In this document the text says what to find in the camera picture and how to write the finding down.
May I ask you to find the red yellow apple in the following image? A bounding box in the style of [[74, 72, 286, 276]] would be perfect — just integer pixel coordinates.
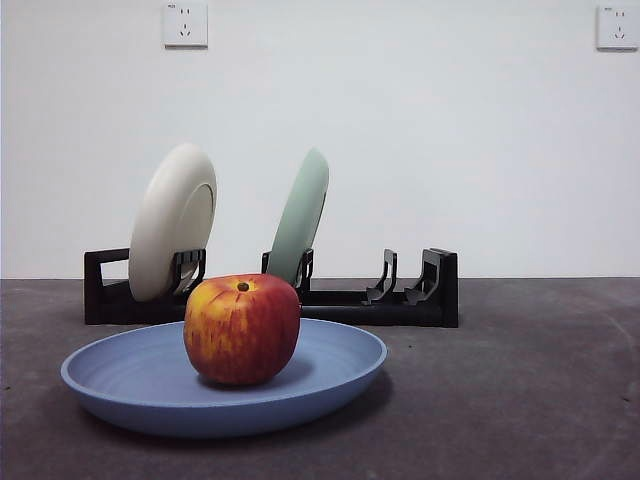
[[183, 272, 302, 387]]

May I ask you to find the blue plate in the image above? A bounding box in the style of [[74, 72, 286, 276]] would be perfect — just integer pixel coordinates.
[[60, 318, 389, 440]]

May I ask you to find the pale green plate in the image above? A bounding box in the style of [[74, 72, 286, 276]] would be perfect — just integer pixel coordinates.
[[264, 146, 331, 291]]

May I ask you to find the black plate rack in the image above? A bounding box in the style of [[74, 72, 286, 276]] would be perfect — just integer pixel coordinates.
[[83, 247, 460, 330]]

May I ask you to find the cream white plate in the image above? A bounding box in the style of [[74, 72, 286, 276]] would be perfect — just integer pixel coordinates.
[[128, 142, 218, 303]]

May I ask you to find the white wall socket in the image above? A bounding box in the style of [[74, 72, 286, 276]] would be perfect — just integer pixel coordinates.
[[596, 4, 640, 51], [163, 1, 209, 50]]

